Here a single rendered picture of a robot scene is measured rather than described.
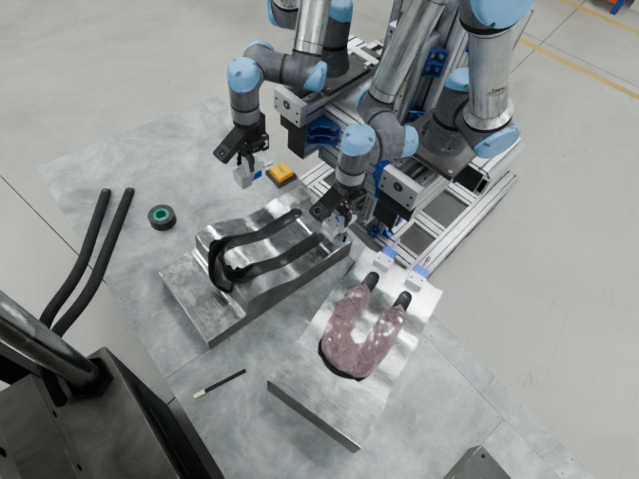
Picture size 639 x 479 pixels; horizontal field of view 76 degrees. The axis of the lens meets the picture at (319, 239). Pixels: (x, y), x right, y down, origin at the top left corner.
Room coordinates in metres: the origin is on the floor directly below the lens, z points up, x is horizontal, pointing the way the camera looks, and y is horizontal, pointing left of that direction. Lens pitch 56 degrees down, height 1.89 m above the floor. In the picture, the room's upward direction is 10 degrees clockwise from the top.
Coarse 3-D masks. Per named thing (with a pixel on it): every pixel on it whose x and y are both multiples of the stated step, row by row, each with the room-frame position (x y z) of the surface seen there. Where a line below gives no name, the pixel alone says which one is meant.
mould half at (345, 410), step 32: (384, 288) 0.56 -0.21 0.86; (320, 320) 0.42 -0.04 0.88; (416, 320) 0.47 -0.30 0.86; (288, 352) 0.31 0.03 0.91; (288, 384) 0.24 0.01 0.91; (320, 384) 0.25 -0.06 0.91; (352, 384) 0.26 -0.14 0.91; (384, 384) 0.29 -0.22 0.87; (320, 416) 0.18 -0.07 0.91; (352, 416) 0.19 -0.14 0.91; (352, 448) 0.14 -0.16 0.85
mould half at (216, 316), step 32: (288, 192) 0.82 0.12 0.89; (224, 224) 0.64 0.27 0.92; (256, 224) 0.68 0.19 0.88; (320, 224) 0.72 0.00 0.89; (192, 256) 0.55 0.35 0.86; (224, 256) 0.53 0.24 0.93; (256, 256) 0.56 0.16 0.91; (320, 256) 0.61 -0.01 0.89; (192, 288) 0.46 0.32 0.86; (256, 288) 0.45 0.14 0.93; (288, 288) 0.51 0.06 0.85; (192, 320) 0.37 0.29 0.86; (224, 320) 0.38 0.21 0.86
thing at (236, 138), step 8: (232, 128) 0.82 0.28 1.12; (232, 136) 0.80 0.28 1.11; (240, 136) 0.80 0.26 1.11; (248, 136) 0.81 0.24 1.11; (224, 144) 0.78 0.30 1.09; (232, 144) 0.78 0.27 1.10; (240, 144) 0.79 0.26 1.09; (216, 152) 0.76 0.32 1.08; (224, 152) 0.76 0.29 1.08; (232, 152) 0.77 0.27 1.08; (224, 160) 0.75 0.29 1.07
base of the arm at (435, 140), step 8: (432, 120) 1.00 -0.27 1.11; (424, 128) 1.02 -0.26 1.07; (432, 128) 0.98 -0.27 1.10; (440, 128) 0.97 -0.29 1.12; (448, 128) 0.96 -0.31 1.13; (456, 128) 0.96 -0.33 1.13; (424, 136) 0.98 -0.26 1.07; (432, 136) 0.97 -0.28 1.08; (440, 136) 0.96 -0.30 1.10; (448, 136) 0.96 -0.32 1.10; (456, 136) 0.96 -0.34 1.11; (424, 144) 0.97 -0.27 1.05; (432, 144) 0.96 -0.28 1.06; (440, 144) 0.95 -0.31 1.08; (448, 144) 0.96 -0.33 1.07; (456, 144) 0.96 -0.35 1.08; (464, 144) 0.97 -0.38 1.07; (432, 152) 0.95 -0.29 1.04; (440, 152) 0.94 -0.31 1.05; (448, 152) 0.94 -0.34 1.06; (456, 152) 0.95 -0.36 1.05
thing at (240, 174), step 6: (270, 162) 0.90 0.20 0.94; (234, 168) 0.82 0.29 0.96; (240, 168) 0.83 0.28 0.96; (234, 174) 0.82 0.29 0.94; (240, 174) 0.80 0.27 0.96; (246, 174) 0.81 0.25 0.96; (258, 174) 0.84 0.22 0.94; (234, 180) 0.82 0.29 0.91; (240, 180) 0.80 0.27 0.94; (246, 180) 0.80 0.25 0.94; (252, 180) 0.82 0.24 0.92; (240, 186) 0.80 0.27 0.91; (246, 186) 0.80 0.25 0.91
